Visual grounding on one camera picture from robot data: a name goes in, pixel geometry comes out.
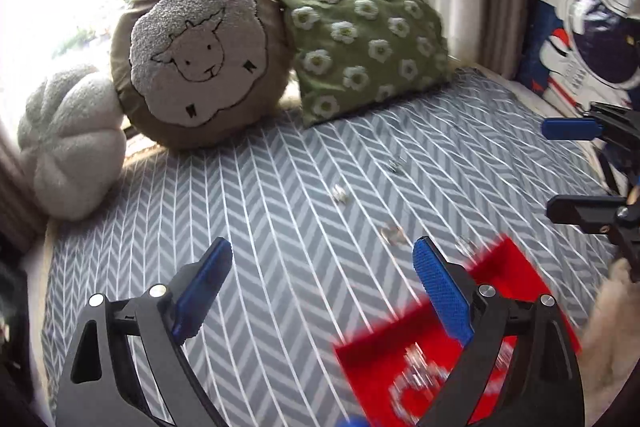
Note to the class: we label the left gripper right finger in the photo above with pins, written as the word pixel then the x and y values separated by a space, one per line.
pixel 542 386

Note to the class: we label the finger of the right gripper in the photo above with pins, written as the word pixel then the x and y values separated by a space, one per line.
pixel 606 122
pixel 609 215

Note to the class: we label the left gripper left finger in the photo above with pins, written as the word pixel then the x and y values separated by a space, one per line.
pixel 100 386

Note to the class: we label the red plastic tray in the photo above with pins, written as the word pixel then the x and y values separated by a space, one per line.
pixel 396 370

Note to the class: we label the silver flower brooch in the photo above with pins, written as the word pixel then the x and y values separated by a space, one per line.
pixel 339 194

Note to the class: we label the astronaut print pillow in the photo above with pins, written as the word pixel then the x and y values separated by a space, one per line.
pixel 582 51

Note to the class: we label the blue ball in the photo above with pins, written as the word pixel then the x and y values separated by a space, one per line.
pixel 353 421

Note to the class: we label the white pumpkin cushion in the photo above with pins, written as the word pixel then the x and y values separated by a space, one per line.
pixel 71 142

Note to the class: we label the green daisy pillow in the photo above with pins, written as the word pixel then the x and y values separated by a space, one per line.
pixel 350 54

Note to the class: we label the grey chevron bed cover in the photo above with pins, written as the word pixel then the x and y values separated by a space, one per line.
pixel 467 161

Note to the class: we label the round sheep cushion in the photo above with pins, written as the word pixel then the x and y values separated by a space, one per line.
pixel 190 73

